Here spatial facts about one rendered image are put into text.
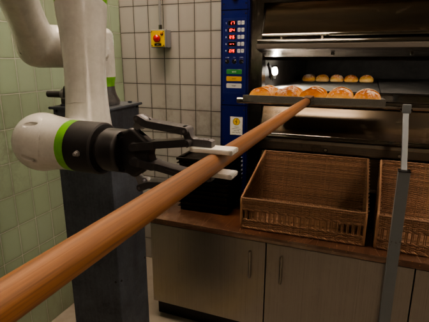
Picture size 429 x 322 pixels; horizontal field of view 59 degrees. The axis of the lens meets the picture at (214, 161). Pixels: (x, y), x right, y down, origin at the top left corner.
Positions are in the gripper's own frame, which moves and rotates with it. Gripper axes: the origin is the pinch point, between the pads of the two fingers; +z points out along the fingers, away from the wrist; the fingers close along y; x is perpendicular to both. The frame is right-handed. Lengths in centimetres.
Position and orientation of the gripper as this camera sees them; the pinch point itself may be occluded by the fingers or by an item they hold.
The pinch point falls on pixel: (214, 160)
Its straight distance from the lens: 59.9
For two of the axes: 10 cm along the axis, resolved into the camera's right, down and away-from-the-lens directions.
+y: -0.1, 9.6, 2.6
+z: 9.3, 1.0, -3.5
